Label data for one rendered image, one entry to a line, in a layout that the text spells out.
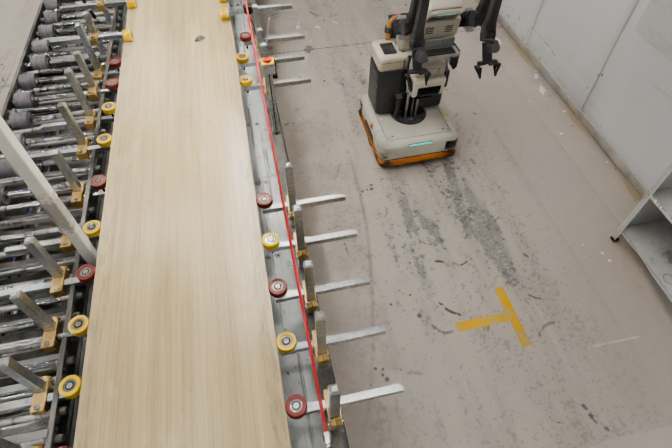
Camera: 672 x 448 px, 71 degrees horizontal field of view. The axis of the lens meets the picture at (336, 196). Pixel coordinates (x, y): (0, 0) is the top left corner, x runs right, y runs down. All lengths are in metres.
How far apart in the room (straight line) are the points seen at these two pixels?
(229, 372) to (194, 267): 0.51
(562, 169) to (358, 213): 1.69
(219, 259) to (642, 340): 2.54
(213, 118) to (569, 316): 2.48
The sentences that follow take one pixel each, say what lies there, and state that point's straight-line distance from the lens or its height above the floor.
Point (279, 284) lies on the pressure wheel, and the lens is 2.09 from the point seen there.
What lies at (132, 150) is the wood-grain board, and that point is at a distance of 2.80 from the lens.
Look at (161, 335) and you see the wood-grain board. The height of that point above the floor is 0.90.
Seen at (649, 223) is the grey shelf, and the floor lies 0.14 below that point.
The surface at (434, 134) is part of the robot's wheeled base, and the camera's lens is 3.66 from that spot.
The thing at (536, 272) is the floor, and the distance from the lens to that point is 3.43.
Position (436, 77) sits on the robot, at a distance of 3.32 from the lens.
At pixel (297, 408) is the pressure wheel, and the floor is 0.90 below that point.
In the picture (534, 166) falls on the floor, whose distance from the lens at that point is 4.06.
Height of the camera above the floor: 2.72
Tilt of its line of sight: 50 degrees down
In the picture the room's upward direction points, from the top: straight up
